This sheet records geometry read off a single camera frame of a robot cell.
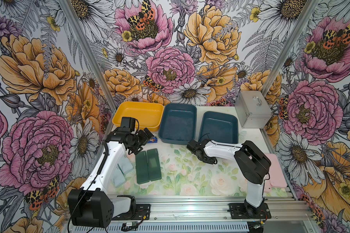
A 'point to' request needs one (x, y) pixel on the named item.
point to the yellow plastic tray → (148, 115)
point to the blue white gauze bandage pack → (154, 140)
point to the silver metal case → (252, 109)
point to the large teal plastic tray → (219, 127)
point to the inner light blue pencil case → (125, 165)
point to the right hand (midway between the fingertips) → (217, 153)
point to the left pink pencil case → (268, 187)
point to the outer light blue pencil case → (117, 177)
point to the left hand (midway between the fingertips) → (149, 145)
